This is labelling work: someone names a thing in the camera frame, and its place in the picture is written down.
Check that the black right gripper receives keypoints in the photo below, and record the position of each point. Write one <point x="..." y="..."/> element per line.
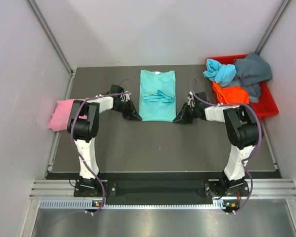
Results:
<point x="182" y="116"/>

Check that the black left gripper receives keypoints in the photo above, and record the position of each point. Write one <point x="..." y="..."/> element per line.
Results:
<point x="134" y="115"/>

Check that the teal t shirt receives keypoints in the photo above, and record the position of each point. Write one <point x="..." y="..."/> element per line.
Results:
<point x="157" y="100"/>

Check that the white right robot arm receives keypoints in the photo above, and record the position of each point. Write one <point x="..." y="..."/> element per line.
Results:
<point x="243" y="132"/>

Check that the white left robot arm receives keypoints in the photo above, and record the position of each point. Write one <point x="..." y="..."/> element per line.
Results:
<point x="83" y="127"/>

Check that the orange t shirt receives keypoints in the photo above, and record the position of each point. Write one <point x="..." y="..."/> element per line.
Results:
<point x="231" y="94"/>

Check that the light blue t shirt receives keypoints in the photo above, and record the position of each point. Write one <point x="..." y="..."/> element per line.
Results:
<point x="222" y="74"/>

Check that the pink folded t shirt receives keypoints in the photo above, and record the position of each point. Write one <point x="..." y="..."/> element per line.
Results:
<point x="60" y="117"/>

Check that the grey blue t shirt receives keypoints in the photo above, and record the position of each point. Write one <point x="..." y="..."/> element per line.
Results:
<point x="250" y="72"/>

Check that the red plastic bin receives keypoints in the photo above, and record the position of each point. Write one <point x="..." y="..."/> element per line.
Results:
<point x="266" y="107"/>

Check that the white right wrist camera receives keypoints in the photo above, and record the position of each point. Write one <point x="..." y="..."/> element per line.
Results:
<point x="191" y="101"/>

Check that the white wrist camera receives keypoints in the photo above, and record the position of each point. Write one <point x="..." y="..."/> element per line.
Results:
<point x="191" y="101"/>
<point x="125" y="97"/>

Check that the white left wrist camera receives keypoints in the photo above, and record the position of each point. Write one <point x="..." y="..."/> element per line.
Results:
<point x="125" y="97"/>

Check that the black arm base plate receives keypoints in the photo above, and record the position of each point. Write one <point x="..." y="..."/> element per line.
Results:
<point x="202" y="188"/>

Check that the aluminium frame rail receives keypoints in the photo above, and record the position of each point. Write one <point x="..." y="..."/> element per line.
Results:
<point x="62" y="189"/>

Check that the grey slotted cable duct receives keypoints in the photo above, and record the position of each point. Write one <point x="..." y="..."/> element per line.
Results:
<point x="95" y="204"/>

